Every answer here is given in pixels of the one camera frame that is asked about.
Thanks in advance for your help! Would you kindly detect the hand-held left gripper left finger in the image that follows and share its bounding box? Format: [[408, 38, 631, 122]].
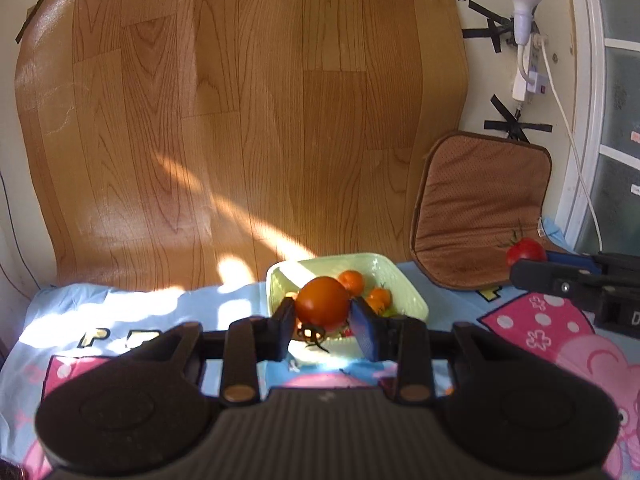
[[125, 297, 297, 407]]

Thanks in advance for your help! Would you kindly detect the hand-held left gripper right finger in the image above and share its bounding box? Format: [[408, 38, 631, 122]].
[[350, 297, 511, 407]]

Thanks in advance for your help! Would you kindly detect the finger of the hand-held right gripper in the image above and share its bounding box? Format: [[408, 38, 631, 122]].
[[545, 251, 640, 277], [510, 259, 608, 312]]

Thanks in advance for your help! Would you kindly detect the orange tomato with stem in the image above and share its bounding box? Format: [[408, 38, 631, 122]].
[[294, 276, 352, 353], [366, 282, 393, 312]]

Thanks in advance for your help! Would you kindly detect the red cherry tomato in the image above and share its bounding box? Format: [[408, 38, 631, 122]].
[[497, 230, 549, 268]]

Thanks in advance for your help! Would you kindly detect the light green ceramic bowl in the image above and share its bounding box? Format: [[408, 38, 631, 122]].
[[265, 252, 430, 363]]

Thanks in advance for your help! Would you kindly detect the cartoon pig printed blanket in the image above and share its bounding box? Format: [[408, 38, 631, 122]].
[[0, 217, 640, 480]]

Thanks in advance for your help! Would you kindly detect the brown seat cushion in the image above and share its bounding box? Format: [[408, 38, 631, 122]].
[[409, 131, 567, 291]]

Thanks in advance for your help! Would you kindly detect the white framed glass door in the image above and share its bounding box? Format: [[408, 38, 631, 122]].
[[560, 0, 640, 257]]

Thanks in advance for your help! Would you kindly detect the white power strip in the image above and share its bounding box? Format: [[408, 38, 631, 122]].
[[511, 32, 550, 102]]

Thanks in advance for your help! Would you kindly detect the wood grain vinyl sheet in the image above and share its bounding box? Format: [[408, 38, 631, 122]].
[[12, 0, 471, 293]]

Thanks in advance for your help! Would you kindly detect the white power cable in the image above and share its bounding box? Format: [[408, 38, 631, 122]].
[[537, 39, 604, 255]]

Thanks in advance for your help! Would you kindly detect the thin dark wall cable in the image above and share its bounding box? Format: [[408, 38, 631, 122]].
[[0, 170, 40, 292]]

